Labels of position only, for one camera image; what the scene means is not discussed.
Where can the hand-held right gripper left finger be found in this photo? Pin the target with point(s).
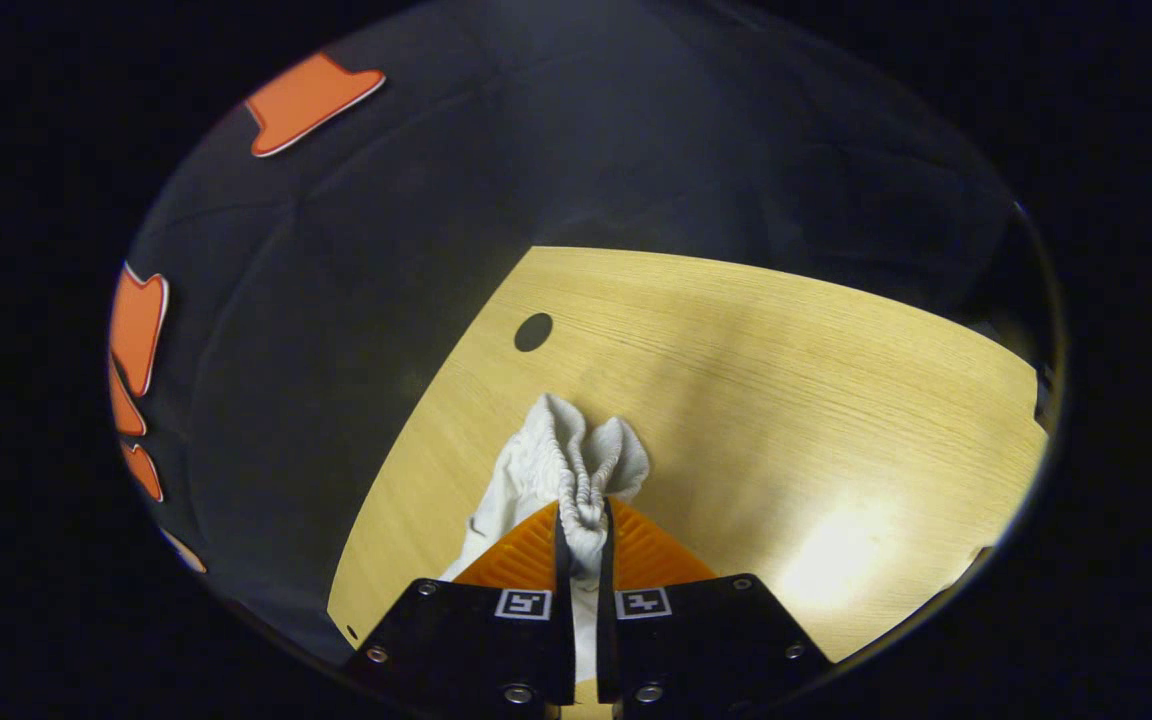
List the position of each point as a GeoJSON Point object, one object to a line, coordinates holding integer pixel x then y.
{"type": "Point", "coordinates": [476, 650]}

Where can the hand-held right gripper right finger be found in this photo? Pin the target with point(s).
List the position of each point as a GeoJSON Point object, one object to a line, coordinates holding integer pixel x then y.
{"type": "Point", "coordinates": [696, 650]}

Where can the white jeans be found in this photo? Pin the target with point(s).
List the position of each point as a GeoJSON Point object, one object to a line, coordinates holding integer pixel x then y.
{"type": "Point", "coordinates": [566, 450]}

